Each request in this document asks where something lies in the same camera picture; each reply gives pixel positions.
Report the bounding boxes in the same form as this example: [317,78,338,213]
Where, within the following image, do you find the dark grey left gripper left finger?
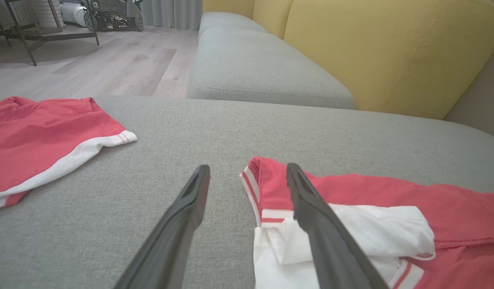
[114,165,211,289]

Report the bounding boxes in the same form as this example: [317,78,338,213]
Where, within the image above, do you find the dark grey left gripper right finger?
[286,163,388,289]

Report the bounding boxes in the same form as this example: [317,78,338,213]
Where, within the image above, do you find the red shorts with white band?
[0,96,138,212]

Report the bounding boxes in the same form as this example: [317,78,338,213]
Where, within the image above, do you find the red and white striped jersey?
[240,157,494,289]

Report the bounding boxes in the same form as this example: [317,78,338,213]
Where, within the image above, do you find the large grey sofa chaise cushion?
[0,95,494,289]

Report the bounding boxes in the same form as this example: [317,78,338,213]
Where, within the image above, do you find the grey sofa seat cushion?
[186,27,356,110]
[198,11,269,41]

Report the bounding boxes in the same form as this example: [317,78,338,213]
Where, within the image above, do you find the yellow sofa back cushion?
[203,0,256,19]
[284,0,494,120]
[253,0,295,39]

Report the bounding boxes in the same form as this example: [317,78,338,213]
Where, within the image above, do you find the grey pleated curtain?
[126,0,203,31]

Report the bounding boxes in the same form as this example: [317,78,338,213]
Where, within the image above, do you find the grey coffee table metal legs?
[0,0,100,67]

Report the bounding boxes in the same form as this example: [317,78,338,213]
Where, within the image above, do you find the tracked robot vehicle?
[83,0,144,33]

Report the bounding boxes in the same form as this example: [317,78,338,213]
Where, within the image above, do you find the white rounded appliance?
[60,2,89,27]

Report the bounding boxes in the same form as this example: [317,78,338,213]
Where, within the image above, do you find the white ribbed plant pot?
[30,0,65,28]

